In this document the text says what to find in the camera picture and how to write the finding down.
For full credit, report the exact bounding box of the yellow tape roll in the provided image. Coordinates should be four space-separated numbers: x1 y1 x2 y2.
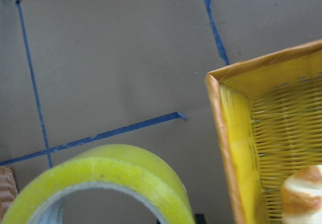
2 144 195 223

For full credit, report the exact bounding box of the yellow plastic basket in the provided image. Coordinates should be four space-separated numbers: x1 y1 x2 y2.
205 40 321 223

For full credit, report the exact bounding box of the brown wicker basket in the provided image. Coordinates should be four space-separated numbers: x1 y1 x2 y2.
1 166 18 220

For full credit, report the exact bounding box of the toy croissant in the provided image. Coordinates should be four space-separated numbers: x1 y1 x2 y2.
281 165 321 223

